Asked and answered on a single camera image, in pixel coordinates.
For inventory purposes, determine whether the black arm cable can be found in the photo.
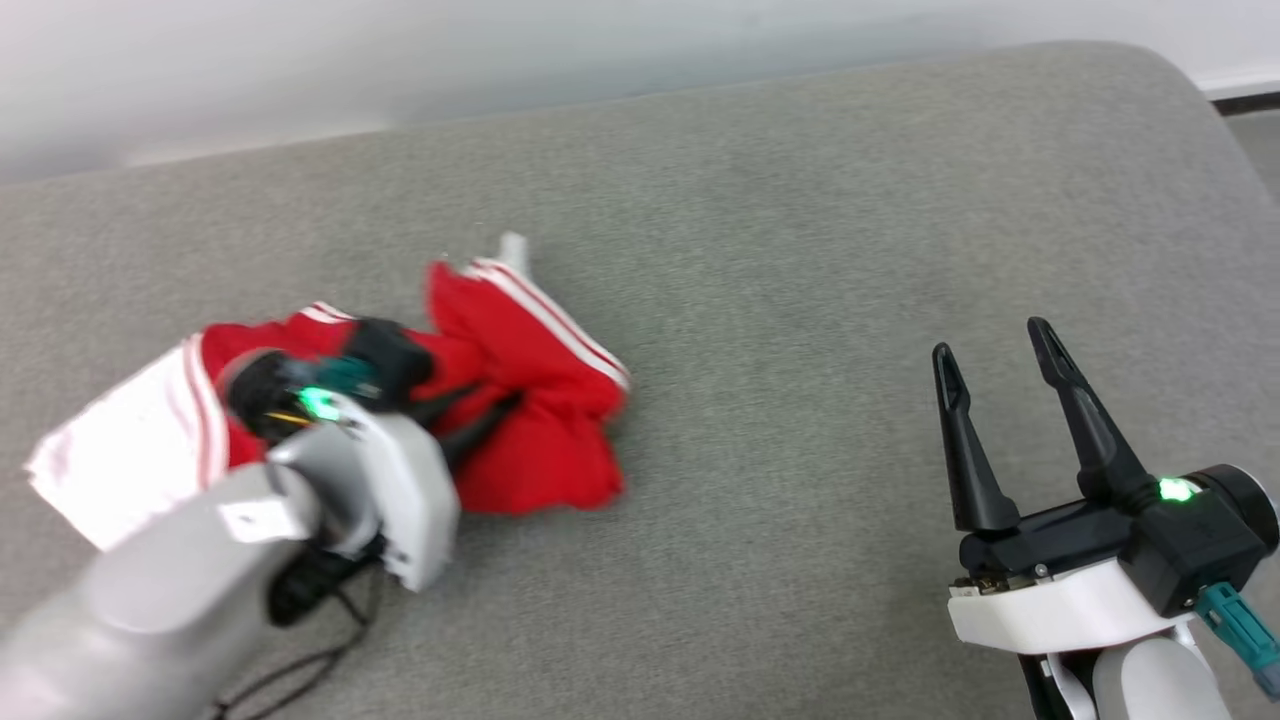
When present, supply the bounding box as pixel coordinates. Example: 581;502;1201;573
1018;652;1073;720
208;545;386;720

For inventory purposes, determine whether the red and white garment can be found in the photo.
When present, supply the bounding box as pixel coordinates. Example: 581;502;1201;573
25;232;633;553

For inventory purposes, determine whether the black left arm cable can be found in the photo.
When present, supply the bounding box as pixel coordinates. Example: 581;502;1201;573
208;545;386;720

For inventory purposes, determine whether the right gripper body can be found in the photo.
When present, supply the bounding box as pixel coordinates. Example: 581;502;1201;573
945;463;1280;656

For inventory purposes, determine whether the grey fabric sofa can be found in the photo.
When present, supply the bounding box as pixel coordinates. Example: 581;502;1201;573
0;40;1280;720

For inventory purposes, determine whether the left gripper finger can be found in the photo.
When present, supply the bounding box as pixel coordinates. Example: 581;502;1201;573
440;392;526;471
405;383;486;426

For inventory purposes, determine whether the black and white baseboard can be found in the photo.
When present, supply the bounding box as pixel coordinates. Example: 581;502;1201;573
1195;68;1280;117

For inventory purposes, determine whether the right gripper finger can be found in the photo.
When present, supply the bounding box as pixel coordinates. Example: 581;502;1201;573
1027;317;1156;516
932;342;1021;534

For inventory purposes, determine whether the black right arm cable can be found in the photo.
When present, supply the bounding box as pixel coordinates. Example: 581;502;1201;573
1018;652;1073;720

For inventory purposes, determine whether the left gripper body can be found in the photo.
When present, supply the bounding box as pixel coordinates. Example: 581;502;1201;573
222;348;463;593

